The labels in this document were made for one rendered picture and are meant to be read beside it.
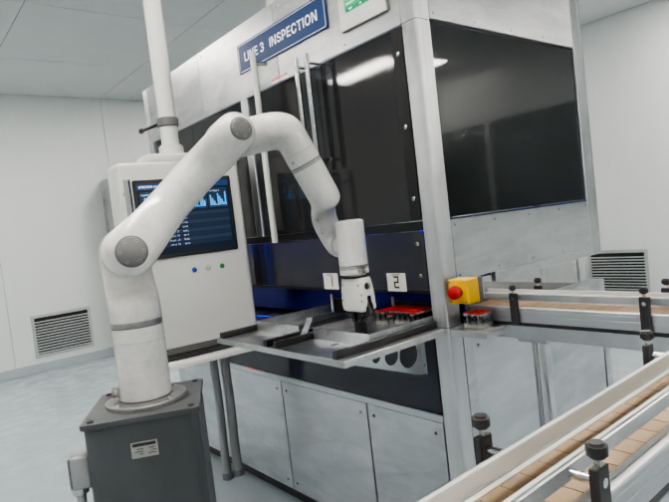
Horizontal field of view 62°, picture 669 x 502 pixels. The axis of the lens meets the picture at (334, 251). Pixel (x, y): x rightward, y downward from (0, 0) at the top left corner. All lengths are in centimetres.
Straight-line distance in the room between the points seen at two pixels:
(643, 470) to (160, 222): 107
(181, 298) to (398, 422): 97
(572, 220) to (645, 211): 401
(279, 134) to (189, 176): 27
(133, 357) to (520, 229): 131
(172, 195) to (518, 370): 127
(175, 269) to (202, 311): 20
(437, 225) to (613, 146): 486
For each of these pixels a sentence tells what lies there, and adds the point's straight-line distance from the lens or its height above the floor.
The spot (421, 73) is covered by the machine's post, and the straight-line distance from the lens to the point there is 174.
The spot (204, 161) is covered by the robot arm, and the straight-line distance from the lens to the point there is 143.
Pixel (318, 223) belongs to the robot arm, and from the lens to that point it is 164.
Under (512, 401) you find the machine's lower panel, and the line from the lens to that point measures 204.
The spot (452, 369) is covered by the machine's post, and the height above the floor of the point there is 76.
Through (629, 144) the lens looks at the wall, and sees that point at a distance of 639.
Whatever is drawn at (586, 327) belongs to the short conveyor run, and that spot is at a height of 89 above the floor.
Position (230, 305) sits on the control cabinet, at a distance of 239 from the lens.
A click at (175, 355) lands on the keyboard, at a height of 82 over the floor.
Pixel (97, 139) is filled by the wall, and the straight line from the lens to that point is 710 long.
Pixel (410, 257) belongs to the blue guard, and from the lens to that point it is 178.
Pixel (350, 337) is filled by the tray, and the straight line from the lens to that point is 165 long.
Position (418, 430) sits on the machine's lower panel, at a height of 53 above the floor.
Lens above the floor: 124
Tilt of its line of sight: 3 degrees down
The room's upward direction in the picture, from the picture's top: 7 degrees counter-clockwise
